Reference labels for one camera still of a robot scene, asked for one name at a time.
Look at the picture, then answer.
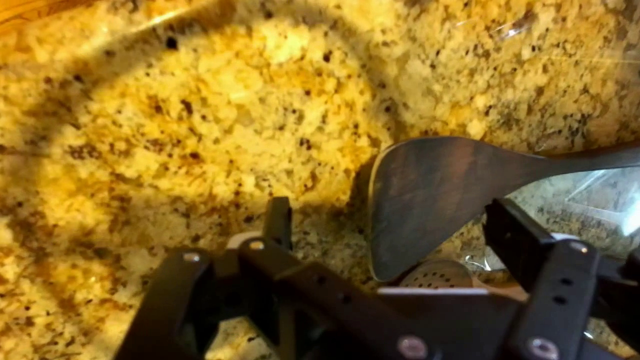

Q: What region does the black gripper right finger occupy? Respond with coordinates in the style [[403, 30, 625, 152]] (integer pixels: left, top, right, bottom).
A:
[[481, 196, 640, 360]]

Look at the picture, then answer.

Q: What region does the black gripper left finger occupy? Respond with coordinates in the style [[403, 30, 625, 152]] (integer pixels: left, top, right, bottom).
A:
[[112, 196, 401, 360]]

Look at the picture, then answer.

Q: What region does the dark wooden spatula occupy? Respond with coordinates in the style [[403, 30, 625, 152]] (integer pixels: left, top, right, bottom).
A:
[[363, 134, 640, 285]]

